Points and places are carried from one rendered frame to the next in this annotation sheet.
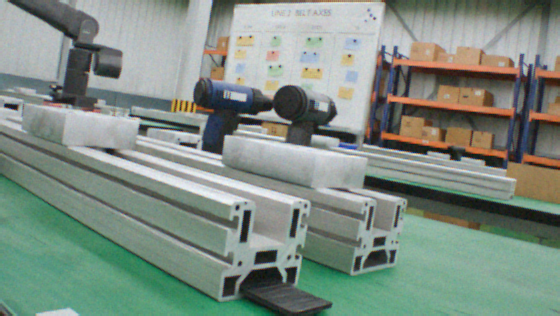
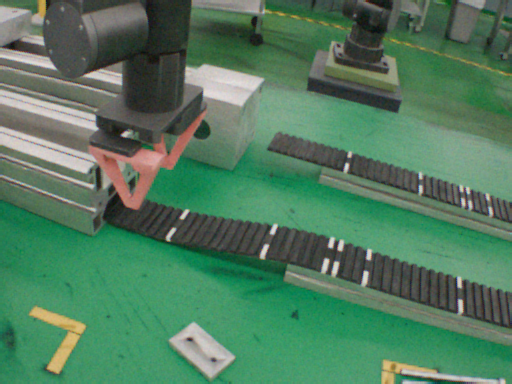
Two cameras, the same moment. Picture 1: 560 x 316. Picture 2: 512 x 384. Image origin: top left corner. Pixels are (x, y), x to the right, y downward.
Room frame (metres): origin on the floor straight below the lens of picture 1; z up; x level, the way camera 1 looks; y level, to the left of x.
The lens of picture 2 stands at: (1.52, 0.40, 1.12)
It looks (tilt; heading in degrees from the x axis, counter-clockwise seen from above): 35 degrees down; 150
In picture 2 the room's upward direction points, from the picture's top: 10 degrees clockwise
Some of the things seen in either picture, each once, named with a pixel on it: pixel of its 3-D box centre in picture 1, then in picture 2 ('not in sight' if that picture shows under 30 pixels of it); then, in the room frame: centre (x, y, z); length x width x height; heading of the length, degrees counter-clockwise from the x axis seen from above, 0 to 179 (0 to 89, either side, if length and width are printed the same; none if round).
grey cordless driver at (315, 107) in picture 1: (306, 152); not in sight; (0.91, -0.04, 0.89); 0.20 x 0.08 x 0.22; 150
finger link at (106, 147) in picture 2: (80, 118); (138, 160); (1.15, 0.49, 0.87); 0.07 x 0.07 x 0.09; 48
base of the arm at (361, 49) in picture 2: not in sight; (364, 44); (0.76, 1.06, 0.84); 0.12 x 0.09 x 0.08; 61
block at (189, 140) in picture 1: (169, 151); not in sight; (1.19, 0.27, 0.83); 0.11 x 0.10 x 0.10; 145
